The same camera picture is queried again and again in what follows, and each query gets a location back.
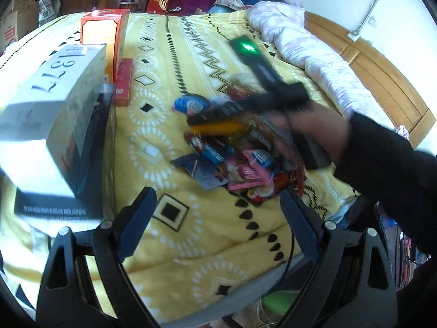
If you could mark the white printed box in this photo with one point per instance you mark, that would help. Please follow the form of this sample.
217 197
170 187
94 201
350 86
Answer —
44 126

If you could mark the wooden headboard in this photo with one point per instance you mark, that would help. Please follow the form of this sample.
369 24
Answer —
395 94

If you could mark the black electronics box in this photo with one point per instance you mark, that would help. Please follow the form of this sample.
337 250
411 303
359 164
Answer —
93 176

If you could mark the person right hand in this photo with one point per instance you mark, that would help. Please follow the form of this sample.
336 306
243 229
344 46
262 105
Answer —
328 128

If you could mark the navy love chocolate bag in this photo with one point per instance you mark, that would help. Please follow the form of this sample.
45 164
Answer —
200 170

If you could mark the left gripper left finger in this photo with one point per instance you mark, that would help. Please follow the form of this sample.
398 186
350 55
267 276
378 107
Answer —
132 221

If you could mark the stacked cardboard boxes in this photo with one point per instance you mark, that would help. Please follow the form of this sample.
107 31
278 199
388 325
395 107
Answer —
19 19

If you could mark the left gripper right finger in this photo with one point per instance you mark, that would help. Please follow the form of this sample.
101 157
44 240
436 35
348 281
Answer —
304 222

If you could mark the white pink quilt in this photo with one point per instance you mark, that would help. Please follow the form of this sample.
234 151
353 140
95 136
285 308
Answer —
284 25

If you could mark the orange red tea box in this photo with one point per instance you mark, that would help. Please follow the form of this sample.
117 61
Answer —
107 27

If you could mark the black sleeve forearm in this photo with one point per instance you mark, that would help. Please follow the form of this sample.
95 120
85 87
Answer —
383 166

